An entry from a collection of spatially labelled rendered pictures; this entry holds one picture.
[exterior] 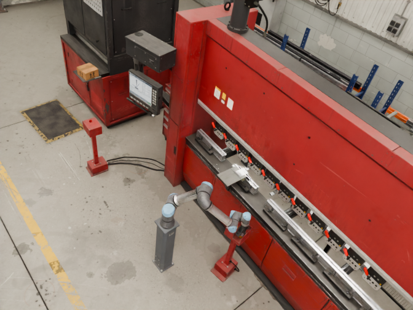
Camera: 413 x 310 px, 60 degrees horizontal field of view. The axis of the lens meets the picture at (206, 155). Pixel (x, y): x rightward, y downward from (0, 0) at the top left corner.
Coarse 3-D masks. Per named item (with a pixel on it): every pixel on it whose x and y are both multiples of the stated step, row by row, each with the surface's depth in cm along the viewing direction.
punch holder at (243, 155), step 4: (240, 144) 363; (240, 148) 366; (244, 148) 361; (244, 152) 363; (248, 152) 357; (240, 156) 370; (244, 156) 365; (248, 156) 361; (252, 156) 367; (244, 160) 367; (248, 160) 367
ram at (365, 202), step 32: (224, 64) 341; (256, 96) 320; (288, 96) 290; (224, 128) 377; (256, 128) 335; (288, 128) 301; (320, 128) 274; (288, 160) 314; (320, 160) 284; (352, 160) 260; (320, 192) 296; (352, 192) 270; (384, 192) 247; (352, 224) 280; (384, 224) 256; (384, 256) 266
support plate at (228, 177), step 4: (232, 168) 384; (236, 168) 385; (224, 172) 378; (228, 172) 379; (232, 172) 380; (220, 176) 374; (224, 176) 374; (228, 176) 375; (232, 176) 376; (236, 176) 377; (244, 176) 378; (224, 180) 370; (228, 180) 371; (232, 180) 371; (236, 180) 372; (228, 184) 367
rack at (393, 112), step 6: (396, 84) 421; (402, 84) 417; (396, 90) 426; (378, 96) 395; (390, 96) 434; (372, 102) 403; (378, 102) 398; (390, 102) 435; (384, 108) 440; (390, 108) 438; (384, 114) 448; (390, 114) 427; (396, 114) 434; (402, 114) 430; (402, 120) 430
